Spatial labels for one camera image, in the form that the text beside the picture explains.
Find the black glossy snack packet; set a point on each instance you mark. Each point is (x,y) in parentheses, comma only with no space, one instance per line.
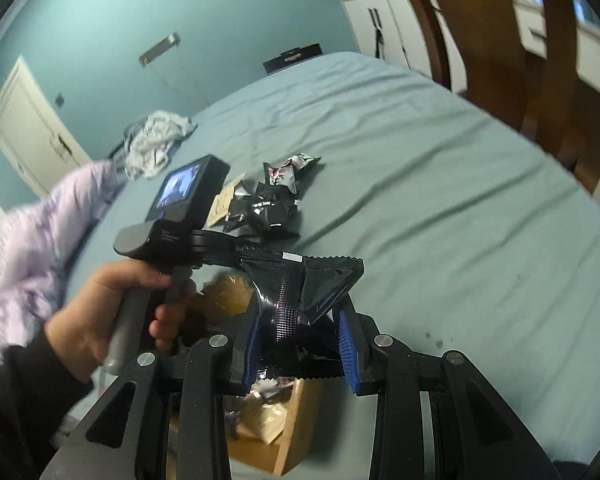
(290,328)

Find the grey crumpled clothing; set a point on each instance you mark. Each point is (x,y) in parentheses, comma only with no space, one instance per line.
(149,143)

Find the clear plastic wrap on box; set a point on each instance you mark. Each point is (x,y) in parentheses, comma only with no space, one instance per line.
(226,296)

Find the teal bed sheet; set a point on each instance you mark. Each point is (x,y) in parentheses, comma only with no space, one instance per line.
(472,237)

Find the white door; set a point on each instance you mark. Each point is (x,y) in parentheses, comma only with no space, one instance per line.
(33,138)

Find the brown wooden chair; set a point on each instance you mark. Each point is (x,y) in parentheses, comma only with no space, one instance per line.
(543,97)

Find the lilac duvet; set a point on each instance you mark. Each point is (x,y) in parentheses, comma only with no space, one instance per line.
(38,242)

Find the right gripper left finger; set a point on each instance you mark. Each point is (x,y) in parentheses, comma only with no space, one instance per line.
(125,434)

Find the cardboard box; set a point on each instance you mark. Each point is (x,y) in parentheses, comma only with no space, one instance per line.
(272,427)

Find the black box behind bed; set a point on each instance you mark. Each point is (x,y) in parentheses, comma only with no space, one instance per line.
(292,57)

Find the person's left hand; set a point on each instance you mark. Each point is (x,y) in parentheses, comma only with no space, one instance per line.
(80,332)

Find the white cabinet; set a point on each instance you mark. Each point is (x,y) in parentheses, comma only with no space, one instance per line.
(388,29)

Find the black sleeved left forearm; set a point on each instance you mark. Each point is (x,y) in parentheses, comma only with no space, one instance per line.
(36,394)

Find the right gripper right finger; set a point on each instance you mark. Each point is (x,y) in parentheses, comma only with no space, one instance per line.
(477,435)

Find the beige snack packet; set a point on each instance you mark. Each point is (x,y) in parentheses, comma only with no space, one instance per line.
(221,202)

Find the black white snack packet top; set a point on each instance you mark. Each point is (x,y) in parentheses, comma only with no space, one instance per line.
(288,175)

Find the metal wall bracket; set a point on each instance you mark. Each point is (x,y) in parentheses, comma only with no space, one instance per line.
(163,46)

